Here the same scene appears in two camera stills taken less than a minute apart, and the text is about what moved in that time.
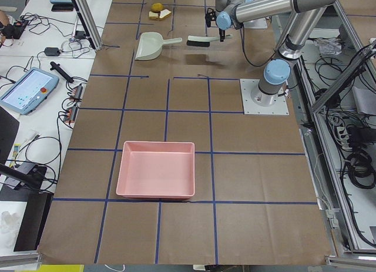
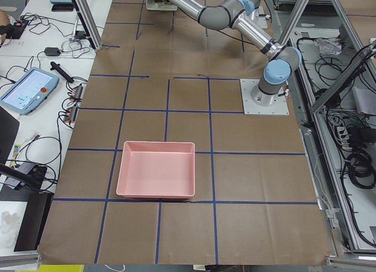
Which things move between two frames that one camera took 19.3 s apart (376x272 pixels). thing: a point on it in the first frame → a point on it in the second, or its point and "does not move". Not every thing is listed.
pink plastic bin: x=157 y=170 does not move
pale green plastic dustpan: x=150 y=46 → x=151 y=5
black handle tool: x=59 y=69 does not move
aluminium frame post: x=85 y=10 does not move
